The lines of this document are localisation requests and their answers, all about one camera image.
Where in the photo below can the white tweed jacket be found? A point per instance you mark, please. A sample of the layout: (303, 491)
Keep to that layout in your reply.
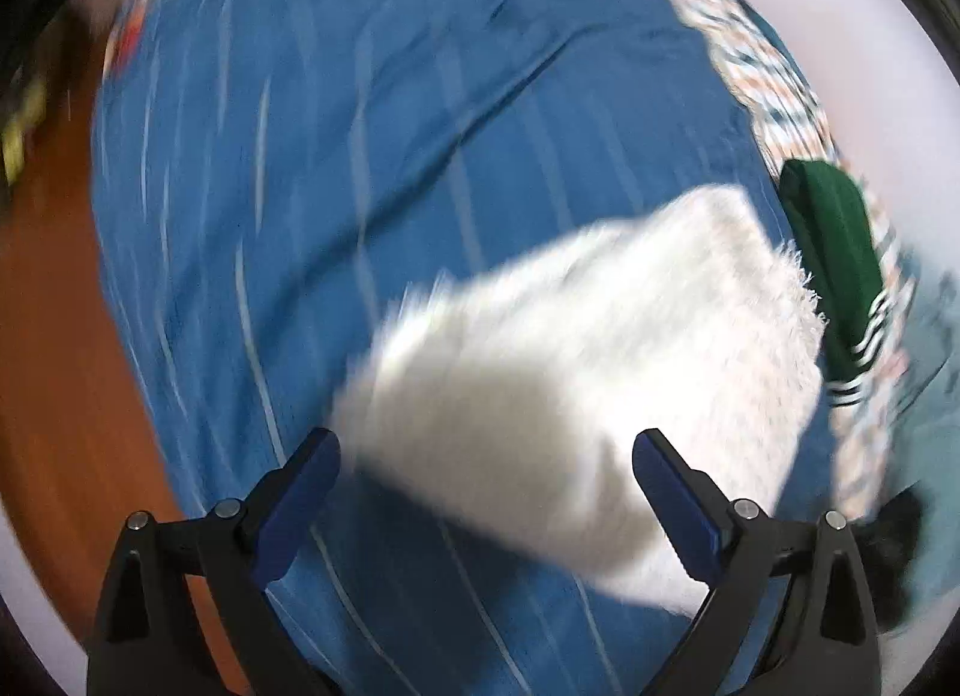
(585, 366)

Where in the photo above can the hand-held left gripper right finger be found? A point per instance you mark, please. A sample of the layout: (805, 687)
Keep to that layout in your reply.
(679, 508)

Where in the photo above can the teal velvet blanket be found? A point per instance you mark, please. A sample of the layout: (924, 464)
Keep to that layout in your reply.
(930, 396)

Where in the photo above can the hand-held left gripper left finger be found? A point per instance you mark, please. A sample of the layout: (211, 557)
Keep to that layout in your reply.
(296, 508)

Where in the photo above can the plaid quilt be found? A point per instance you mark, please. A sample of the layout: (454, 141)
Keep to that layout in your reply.
(780, 81)

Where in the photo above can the green garment with white stripes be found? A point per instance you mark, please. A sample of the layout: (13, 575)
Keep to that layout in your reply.
(832, 246)

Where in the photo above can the blue striped bed sheet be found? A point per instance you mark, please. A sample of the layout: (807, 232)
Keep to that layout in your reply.
(360, 141)

